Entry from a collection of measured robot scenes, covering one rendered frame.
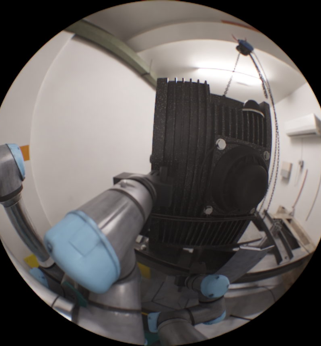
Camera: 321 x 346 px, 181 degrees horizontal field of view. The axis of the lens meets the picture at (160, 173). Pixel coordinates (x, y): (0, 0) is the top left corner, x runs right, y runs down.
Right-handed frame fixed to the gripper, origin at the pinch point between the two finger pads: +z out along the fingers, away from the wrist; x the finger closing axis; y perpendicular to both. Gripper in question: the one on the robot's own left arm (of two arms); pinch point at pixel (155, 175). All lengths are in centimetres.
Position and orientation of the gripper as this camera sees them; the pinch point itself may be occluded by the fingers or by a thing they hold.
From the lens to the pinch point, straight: 32.7
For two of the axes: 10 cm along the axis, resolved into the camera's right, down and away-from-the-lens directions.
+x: -9.8, -1.0, 1.7
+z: 1.9, -2.4, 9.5
